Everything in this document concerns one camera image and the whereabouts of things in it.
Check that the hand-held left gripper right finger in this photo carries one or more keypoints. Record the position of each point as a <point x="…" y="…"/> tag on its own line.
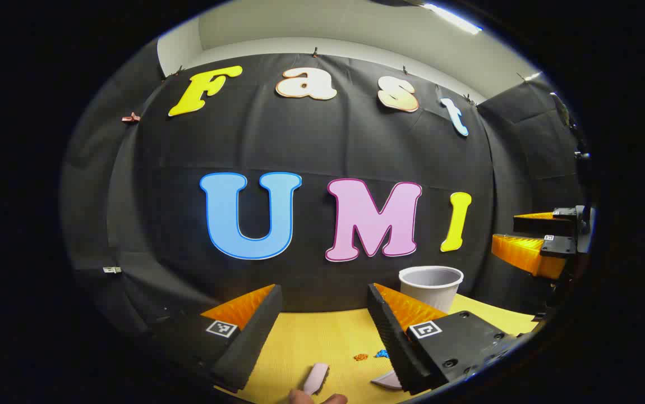
<point x="392" y="336"/>

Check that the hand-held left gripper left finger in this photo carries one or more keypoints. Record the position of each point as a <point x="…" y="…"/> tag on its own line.
<point x="255" y="336"/>

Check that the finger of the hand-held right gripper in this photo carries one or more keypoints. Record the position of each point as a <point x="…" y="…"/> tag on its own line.
<point x="530" y="252"/>
<point x="541" y="223"/>

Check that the blue paper trash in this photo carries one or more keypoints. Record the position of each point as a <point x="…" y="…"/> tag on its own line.
<point x="382" y="354"/>

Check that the orange paper trash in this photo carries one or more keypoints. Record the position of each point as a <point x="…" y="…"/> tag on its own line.
<point x="361" y="357"/>

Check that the pink dustpan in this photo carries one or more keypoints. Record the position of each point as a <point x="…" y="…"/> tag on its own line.
<point x="388" y="381"/>

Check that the grey ribbed garbage bin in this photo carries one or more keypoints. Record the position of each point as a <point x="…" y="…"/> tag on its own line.
<point x="430" y="289"/>

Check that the small pink broom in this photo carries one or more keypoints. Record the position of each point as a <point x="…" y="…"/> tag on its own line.
<point x="316" y="379"/>

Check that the black tripod stand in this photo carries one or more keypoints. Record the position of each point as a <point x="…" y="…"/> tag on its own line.
<point x="572" y="129"/>

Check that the white cloth clip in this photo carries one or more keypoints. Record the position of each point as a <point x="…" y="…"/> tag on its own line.
<point x="112" y="270"/>

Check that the ceiling strip light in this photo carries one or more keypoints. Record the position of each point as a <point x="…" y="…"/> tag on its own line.
<point x="451" y="18"/>

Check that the red cloth clip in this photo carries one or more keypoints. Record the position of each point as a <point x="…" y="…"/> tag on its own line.
<point x="131" y="118"/>

